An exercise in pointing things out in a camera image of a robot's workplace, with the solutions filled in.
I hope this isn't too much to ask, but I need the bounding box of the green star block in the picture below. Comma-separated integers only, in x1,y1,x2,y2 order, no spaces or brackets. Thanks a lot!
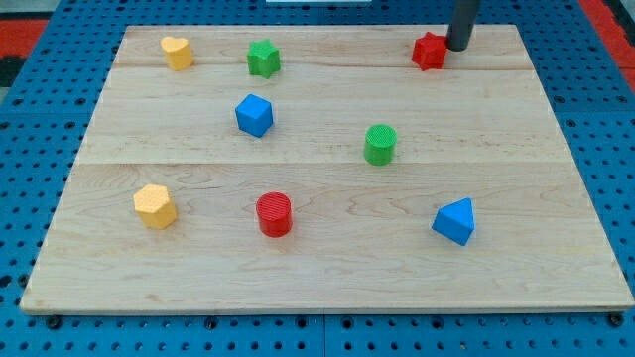
247,39,281,78

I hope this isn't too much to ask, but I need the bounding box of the red star block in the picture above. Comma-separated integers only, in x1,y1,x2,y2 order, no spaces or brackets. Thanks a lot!
411,32,447,71

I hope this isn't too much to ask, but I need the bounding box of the light wooden board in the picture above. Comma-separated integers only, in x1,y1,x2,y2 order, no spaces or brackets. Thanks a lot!
21,25,634,315

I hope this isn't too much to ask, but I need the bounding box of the red cylinder block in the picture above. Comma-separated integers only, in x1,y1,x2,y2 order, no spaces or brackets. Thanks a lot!
256,191,293,238

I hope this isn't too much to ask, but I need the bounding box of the green cylinder block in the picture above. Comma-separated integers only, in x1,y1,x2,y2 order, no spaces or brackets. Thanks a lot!
363,124,398,166

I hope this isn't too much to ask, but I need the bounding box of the blue cube block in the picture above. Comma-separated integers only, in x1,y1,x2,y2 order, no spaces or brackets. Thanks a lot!
235,94,274,138

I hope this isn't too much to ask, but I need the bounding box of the blue triangle block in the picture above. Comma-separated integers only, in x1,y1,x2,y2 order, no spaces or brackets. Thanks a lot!
432,197,475,246

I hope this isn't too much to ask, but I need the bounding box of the yellow hexagon block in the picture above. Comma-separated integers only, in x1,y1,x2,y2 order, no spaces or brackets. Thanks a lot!
133,183,178,230

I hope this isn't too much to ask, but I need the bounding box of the yellow heart block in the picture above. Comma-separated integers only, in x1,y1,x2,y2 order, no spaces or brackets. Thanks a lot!
160,37,193,71

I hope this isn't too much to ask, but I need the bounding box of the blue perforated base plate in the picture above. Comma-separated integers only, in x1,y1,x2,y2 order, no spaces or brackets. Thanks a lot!
1,1,634,356

